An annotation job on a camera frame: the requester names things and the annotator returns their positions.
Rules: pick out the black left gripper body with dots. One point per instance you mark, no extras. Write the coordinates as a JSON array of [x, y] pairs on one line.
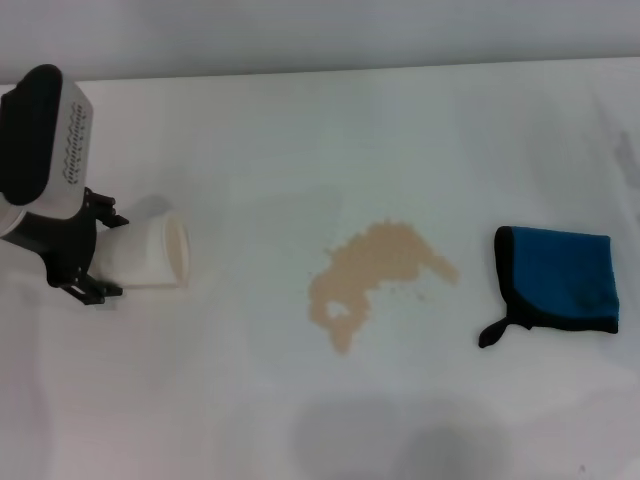
[[65, 245]]

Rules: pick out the brown water stain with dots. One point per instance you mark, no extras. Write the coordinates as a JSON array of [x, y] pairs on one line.
[[370, 270]]

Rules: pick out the blue rag with black trim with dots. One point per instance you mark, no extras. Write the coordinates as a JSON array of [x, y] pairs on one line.
[[560, 275]]

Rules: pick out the white paper cup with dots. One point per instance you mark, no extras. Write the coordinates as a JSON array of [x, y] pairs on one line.
[[150, 255]]

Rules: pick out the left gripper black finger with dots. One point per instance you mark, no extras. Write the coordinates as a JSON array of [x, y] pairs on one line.
[[97, 292], [102, 210]]

